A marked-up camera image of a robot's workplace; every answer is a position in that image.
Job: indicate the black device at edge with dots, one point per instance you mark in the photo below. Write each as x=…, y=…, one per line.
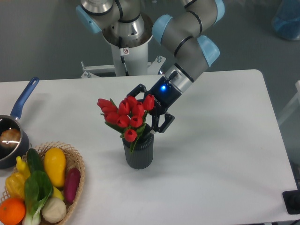
x=292, y=201

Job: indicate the purple eggplant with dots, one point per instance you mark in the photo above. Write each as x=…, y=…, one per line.
x=71, y=184

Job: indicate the yellow banana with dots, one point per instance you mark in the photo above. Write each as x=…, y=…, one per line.
x=57, y=193

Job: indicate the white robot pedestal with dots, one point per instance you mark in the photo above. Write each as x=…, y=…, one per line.
x=129, y=46

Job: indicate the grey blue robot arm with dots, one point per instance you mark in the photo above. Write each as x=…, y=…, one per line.
x=182, y=36

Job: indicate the yellow bell pepper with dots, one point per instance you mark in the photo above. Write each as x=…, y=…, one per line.
x=15, y=185

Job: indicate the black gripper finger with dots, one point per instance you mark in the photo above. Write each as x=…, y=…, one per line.
x=154, y=127
x=139, y=90

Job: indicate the yellow squash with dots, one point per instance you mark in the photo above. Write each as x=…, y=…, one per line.
x=55, y=165

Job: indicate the orange fruit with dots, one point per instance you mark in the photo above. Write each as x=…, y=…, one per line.
x=12, y=211

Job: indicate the dark grey ribbed vase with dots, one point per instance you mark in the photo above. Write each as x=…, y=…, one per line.
x=142, y=155

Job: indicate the brown bread roll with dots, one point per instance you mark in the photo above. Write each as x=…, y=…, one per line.
x=10, y=138

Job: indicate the dark green cucumber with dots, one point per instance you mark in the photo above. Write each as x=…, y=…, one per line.
x=34, y=161

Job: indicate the small yellow gourd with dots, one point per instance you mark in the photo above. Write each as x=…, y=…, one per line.
x=22, y=167

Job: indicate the green bok choy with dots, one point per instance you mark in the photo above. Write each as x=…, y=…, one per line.
x=38, y=189

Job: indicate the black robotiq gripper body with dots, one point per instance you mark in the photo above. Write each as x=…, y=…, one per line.
x=165, y=94

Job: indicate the blue handled saucepan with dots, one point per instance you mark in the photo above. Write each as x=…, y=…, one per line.
x=8, y=156

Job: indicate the red tulip bouquet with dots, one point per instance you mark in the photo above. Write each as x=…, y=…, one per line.
x=128, y=118

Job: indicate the blue transparent container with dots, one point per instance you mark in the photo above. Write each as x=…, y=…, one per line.
x=286, y=21

